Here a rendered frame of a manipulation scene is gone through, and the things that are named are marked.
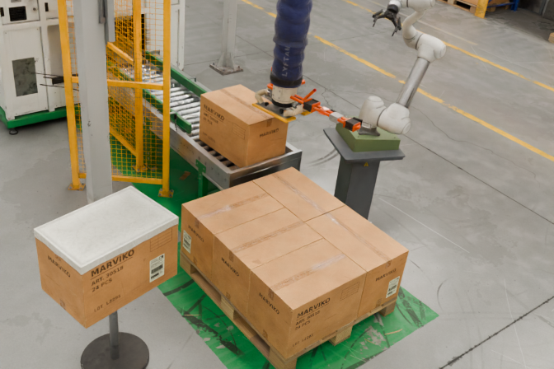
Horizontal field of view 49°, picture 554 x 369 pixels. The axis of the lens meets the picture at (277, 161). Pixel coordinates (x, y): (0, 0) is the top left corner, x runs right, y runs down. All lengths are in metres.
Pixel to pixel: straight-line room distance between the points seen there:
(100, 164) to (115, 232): 1.59
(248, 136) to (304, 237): 0.91
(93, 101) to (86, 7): 0.68
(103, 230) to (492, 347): 2.65
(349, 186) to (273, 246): 1.17
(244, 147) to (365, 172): 0.99
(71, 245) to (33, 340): 1.14
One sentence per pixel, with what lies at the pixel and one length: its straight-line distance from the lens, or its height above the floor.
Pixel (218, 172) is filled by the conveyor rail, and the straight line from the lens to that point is 4.63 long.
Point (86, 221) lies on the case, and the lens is 3.32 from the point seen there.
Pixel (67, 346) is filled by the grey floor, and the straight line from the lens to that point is 4.10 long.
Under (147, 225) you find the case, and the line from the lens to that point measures 3.27.
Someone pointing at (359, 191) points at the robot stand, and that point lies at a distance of 4.95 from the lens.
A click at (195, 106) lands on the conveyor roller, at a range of 5.62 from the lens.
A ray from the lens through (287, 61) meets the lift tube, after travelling 4.13.
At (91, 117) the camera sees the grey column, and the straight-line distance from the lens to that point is 4.55.
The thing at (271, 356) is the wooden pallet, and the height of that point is 0.06.
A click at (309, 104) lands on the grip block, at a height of 1.25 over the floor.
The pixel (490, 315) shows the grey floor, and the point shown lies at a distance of 4.71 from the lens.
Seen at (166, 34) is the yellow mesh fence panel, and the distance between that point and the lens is 4.66.
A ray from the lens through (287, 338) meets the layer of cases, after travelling 3.70.
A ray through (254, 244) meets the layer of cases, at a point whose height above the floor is 0.54.
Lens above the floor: 2.98
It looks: 30 degrees down
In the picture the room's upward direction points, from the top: 6 degrees clockwise
